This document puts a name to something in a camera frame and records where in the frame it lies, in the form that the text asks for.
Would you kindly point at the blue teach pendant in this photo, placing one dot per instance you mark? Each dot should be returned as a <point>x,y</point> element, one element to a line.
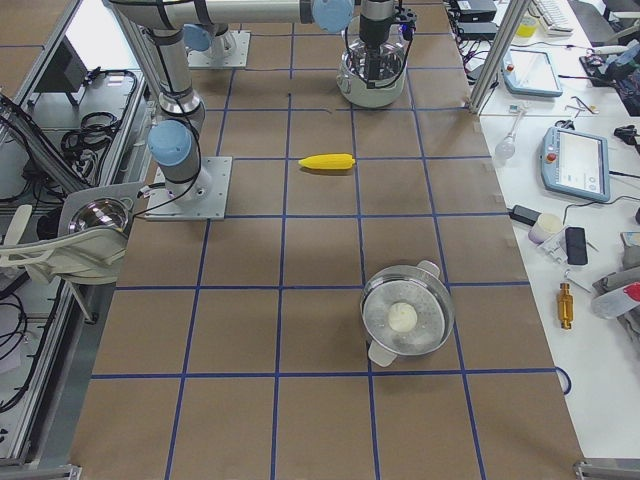
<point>576,164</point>
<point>530,72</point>

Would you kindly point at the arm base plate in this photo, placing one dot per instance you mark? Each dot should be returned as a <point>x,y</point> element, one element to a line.
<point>226,51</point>
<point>207,198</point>

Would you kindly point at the gold metal fitting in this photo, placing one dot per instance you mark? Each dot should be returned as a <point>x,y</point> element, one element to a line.
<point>565,309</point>

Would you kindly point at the blue teach pendant far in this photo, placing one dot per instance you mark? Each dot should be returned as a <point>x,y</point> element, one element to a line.
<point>530,72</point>

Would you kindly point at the yellow corn cob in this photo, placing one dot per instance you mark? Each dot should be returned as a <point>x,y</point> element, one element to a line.
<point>328,163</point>

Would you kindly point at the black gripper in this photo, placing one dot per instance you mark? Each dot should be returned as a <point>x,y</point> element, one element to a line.
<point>372,31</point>

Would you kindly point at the steel bowl on chair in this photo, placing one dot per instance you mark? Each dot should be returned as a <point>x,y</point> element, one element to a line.
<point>108,212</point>

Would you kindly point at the black power adapter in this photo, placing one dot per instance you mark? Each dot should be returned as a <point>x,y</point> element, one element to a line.
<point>576,246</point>

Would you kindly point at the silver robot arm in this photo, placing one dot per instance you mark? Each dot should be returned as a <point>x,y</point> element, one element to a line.
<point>329,16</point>
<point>159,47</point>

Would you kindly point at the aluminium frame post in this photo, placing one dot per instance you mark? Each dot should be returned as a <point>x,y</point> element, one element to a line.
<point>506,31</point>

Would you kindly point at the blue teach pendant near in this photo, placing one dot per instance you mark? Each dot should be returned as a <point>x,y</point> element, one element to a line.
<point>576,164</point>

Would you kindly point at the steel steamer pot with bun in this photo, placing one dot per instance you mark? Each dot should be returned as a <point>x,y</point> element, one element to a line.
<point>406,311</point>

